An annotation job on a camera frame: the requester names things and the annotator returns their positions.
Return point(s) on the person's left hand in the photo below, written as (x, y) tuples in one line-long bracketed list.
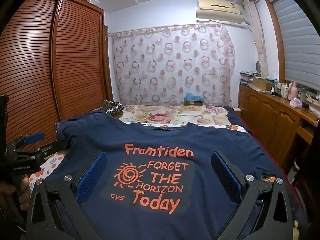
[(22, 194)]

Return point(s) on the floral bed quilt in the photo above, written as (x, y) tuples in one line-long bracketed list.
[(175, 115)]

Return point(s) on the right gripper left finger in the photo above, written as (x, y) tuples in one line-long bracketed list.
[(56, 211)]

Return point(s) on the pink bottle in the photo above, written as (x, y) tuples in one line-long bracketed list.
[(293, 91)]

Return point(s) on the orange print bed sheet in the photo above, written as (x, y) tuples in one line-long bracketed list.
[(51, 163)]

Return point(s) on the beige tied side curtain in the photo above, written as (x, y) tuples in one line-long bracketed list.
[(258, 35)]

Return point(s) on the wall air conditioner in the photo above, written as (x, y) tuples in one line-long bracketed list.
[(219, 11)]

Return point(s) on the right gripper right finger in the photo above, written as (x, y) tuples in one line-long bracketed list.
[(264, 204)]

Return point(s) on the stack of clothes on cabinet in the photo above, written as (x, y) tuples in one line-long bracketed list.
[(246, 77)]

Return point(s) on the pink tissue pack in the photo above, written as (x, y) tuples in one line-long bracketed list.
[(296, 103)]

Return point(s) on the wooden louvered wardrobe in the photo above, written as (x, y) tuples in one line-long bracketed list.
[(54, 64)]

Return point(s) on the grey window blind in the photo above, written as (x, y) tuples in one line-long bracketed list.
[(300, 42)]

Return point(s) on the navy printed t-shirt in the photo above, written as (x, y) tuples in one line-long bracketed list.
[(158, 182)]

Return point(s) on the pink circle patterned curtain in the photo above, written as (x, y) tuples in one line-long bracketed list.
[(159, 66)]

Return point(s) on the navy blanket at bedside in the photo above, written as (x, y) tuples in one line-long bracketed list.
[(234, 118)]

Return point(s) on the blue item box on bed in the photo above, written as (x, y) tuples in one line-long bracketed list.
[(191, 99)]

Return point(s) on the cardboard box on cabinet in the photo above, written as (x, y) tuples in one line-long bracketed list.
[(259, 84)]

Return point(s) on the wooden sideboard cabinet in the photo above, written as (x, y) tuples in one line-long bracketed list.
[(276, 123)]

